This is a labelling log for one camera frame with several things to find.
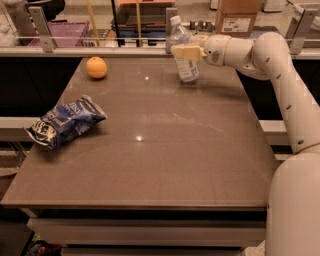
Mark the grey table with drawers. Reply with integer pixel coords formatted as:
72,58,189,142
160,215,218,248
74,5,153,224
2,58,277,256

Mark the blue chip bag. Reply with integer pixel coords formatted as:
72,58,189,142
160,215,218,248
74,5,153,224
25,95,107,150

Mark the right metal railing bracket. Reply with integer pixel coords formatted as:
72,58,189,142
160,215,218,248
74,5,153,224
286,3,320,55

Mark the blue labelled plastic bottle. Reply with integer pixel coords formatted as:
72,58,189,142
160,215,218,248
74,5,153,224
168,15,199,83

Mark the orange fruit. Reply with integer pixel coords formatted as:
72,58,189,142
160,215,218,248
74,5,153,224
86,57,107,79

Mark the orange topped cart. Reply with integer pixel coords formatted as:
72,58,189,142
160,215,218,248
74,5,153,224
111,0,176,46

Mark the yellow pole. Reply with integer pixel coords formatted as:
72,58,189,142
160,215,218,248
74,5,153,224
86,0,100,47

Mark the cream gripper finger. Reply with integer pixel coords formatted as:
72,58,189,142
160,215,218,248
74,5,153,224
171,45,206,62
189,35,208,46

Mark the metal railing bracket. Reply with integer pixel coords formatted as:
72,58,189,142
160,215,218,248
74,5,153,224
165,7,177,54
29,6,55,53
286,3,320,55

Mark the left metal railing bracket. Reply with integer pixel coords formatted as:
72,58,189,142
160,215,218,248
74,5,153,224
29,6,55,53

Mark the purple plastic crate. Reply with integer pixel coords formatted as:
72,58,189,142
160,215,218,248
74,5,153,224
28,20,91,48

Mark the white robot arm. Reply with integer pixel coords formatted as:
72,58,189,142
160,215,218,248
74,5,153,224
171,32,320,256

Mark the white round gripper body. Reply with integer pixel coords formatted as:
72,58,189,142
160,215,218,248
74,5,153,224
203,34,231,66

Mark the middle metal railing bracket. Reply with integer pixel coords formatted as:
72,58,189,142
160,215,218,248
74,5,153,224
165,7,177,54

